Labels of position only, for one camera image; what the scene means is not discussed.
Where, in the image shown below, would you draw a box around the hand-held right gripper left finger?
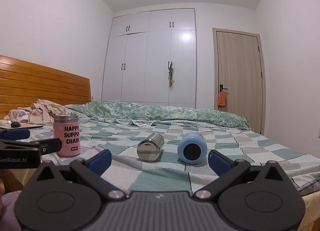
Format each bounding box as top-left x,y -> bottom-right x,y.
30,149 -> 127,200

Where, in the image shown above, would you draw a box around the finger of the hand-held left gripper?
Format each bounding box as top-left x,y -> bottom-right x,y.
0,138 -> 62,154
0,129 -> 31,141

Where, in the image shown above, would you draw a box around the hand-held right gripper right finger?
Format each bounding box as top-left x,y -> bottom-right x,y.
194,150 -> 297,200

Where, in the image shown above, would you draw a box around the light blue bottle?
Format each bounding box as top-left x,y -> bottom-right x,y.
177,132 -> 208,165

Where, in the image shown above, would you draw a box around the stainless steel cup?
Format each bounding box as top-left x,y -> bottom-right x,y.
137,132 -> 165,163

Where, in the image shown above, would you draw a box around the person's left forearm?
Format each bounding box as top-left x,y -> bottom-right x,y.
0,178 -> 23,224

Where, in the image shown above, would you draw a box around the pink cup with steel lid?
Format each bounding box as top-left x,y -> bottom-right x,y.
54,115 -> 81,157

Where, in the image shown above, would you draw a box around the thin flat pink board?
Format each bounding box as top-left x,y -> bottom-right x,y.
0,124 -> 43,130

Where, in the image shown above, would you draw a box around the purple printed cloth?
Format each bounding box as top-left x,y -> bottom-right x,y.
7,108 -> 30,122

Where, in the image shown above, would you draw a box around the cream patterned clothes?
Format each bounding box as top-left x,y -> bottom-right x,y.
28,99 -> 72,125

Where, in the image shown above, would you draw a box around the checkered bed sheet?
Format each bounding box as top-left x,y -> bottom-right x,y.
0,115 -> 320,196

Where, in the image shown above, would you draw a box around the wooden headboard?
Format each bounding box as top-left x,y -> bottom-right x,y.
0,55 -> 91,120

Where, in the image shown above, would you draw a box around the orange door hanger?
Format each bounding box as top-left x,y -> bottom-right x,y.
217,91 -> 227,108

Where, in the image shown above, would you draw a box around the green floral quilt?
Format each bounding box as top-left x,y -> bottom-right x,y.
64,100 -> 251,131

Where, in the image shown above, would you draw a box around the light wooden door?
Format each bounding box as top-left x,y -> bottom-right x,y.
212,28 -> 266,135

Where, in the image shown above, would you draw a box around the white wardrobe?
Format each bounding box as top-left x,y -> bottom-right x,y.
101,8 -> 197,109

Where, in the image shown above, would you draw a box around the green hanging ornament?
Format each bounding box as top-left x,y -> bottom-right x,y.
167,62 -> 176,88

